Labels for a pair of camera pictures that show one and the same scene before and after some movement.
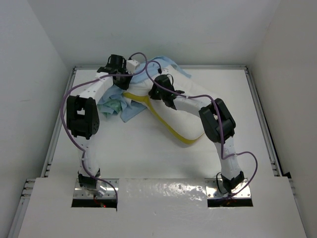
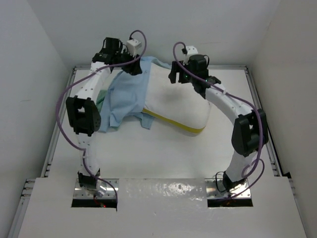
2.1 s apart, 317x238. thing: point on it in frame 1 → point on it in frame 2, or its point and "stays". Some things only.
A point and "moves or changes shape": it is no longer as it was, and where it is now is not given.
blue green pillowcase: [115, 101] moves or changes shape
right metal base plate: [212, 191] stays
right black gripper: [153, 94] → [175, 69]
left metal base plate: [80, 192] stays
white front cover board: [162, 208] stays
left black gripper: [124, 86] → [134, 68]
